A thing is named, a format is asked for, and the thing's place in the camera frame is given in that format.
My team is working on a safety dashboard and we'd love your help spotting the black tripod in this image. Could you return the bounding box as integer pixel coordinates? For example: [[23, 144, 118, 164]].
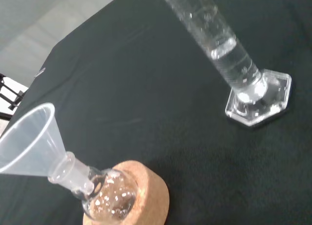
[[0, 73, 26, 120]]

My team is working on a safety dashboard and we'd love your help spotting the black bench cloth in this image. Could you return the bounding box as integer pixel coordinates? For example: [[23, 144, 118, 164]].
[[0, 0, 312, 225]]

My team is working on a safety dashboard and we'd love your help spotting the clear plastic funnel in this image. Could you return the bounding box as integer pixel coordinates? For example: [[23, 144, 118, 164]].
[[0, 102, 68, 179]]

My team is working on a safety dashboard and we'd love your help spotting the cork ring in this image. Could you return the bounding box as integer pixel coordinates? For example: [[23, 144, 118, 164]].
[[82, 161, 170, 225]]

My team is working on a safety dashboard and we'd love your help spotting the round-bottom glass flask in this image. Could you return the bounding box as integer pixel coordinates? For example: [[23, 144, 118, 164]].
[[47, 151, 139, 221]]

